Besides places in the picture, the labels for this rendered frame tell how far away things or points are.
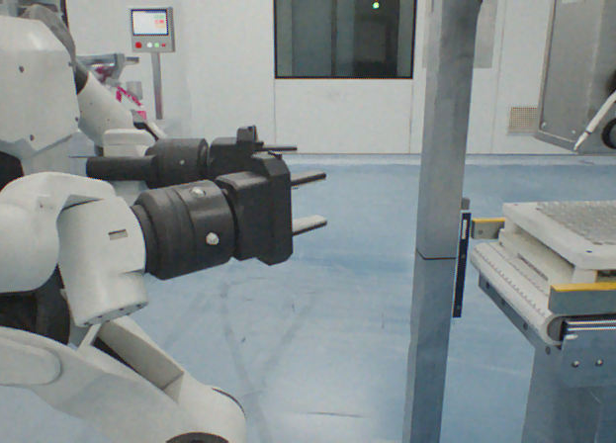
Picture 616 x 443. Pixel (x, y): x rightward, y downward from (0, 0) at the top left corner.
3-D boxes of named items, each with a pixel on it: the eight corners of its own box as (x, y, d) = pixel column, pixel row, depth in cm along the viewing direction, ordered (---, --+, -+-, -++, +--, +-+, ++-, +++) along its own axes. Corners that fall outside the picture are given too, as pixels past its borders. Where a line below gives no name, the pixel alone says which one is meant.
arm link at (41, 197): (126, 182, 52) (12, 158, 40) (154, 269, 51) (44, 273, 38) (75, 209, 54) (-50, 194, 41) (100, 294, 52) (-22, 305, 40)
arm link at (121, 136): (145, 190, 80) (158, 187, 93) (143, 129, 79) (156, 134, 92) (100, 191, 79) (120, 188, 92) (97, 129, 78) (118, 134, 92)
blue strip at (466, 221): (453, 318, 98) (463, 213, 92) (452, 316, 99) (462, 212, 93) (461, 318, 98) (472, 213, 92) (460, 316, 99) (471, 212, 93)
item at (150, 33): (136, 121, 314) (127, 6, 295) (141, 119, 324) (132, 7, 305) (176, 121, 314) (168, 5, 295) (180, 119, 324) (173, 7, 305)
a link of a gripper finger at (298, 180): (330, 181, 62) (285, 190, 58) (312, 176, 64) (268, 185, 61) (329, 167, 61) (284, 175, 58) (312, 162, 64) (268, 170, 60)
